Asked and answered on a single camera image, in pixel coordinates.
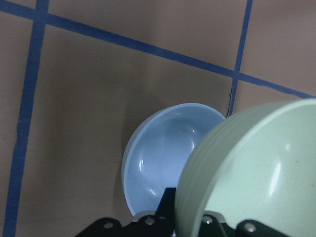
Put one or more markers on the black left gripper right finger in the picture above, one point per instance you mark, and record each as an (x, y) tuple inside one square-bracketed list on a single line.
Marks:
[(214, 224)]

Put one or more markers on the blue bowl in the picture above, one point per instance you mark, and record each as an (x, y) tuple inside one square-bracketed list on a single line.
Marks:
[(158, 150)]

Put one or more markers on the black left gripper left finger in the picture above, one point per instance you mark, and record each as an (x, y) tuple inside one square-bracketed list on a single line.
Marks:
[(159, 224)]

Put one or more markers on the green bowl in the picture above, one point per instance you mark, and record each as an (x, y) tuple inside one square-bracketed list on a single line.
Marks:
[(258, 164)]

